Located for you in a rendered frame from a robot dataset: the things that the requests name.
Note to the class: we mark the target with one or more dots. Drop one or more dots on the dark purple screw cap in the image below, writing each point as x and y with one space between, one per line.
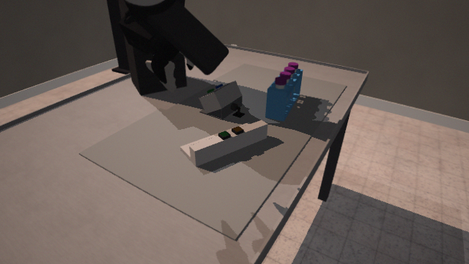
281 81

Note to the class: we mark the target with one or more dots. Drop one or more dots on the magenta round cap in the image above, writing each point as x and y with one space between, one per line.
293 64
285 74
289 69

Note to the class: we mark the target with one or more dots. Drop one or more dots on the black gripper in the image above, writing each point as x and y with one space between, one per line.
141 35

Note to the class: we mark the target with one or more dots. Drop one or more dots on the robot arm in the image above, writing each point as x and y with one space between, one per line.
188 35

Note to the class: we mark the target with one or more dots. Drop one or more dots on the grey flat mat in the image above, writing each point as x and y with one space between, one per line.
225 193

